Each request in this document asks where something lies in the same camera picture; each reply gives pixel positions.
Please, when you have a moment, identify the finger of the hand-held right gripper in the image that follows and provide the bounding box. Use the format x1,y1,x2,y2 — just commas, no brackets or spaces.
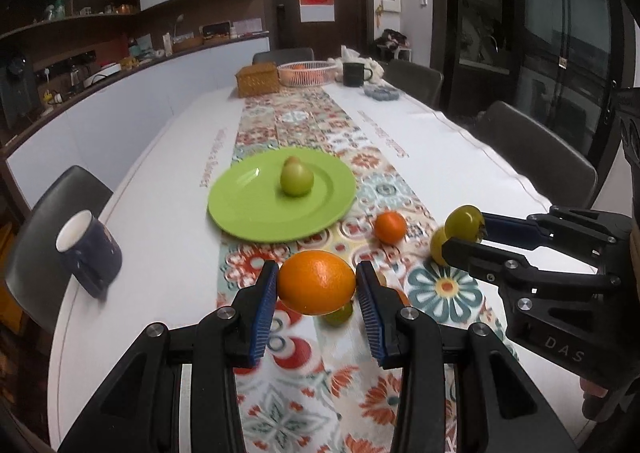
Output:
480,205,632,259
441,235,623,306

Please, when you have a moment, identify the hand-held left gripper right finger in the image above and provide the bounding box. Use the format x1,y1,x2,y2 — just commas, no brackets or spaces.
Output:
355,261,581,453

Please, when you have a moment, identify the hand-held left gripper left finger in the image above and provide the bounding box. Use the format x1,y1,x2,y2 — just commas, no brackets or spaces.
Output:
57,260,280,453

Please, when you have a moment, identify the yellow-green pear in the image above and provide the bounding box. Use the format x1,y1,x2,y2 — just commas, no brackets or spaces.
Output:
430,204,487,268

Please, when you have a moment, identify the large orange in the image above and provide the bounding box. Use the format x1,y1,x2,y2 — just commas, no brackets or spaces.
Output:
277,250,357,317

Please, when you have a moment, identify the person's right hand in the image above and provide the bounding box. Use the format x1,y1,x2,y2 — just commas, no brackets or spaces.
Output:
580,377,612,400

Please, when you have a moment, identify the small green fruit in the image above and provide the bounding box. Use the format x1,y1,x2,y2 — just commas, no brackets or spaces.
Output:
320,302,355,327

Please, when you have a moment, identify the grey dining chair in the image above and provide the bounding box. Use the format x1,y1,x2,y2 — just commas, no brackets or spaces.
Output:
4,165,115,334
251,47,315,66
382,59,445,108
474,101,599,210

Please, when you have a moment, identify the small tangerine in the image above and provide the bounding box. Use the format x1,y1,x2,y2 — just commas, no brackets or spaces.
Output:
374,211,408,244

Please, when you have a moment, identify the green plate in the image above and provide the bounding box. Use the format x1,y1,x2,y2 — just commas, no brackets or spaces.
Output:
207,149,357,244

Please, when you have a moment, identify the green pear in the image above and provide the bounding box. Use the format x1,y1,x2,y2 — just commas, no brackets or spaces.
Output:
280,156,315,197

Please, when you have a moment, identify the dark blue mug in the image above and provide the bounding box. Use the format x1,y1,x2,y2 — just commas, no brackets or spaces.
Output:
55,210,123,300

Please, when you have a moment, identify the floral table runner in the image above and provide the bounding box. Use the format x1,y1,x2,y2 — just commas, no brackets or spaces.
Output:
216,85,521,453

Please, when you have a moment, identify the blue-grey small tray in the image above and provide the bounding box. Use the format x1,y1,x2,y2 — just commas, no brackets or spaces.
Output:
362,85,401,101

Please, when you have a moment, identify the white stool with dark bag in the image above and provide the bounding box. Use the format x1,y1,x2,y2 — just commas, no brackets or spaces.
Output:
374,29,413,64

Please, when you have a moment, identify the dark green mug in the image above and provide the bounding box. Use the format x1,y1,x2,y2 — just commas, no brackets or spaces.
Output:
341,62,374,88

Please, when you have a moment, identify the white plastic bag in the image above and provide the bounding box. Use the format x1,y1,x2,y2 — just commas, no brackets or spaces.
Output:
327,45,385,81

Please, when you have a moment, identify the woven wicker box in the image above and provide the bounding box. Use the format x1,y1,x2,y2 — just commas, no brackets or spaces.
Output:
235,62,280,97

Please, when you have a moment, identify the pink plastic basket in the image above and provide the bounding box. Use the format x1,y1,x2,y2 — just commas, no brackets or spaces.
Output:
276,61,337,87

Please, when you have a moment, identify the white curved counter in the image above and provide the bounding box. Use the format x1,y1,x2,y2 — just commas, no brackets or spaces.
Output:
0,30,271,214

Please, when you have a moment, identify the dark monitor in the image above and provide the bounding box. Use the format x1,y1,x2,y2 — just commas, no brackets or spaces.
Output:
0,52,40,131

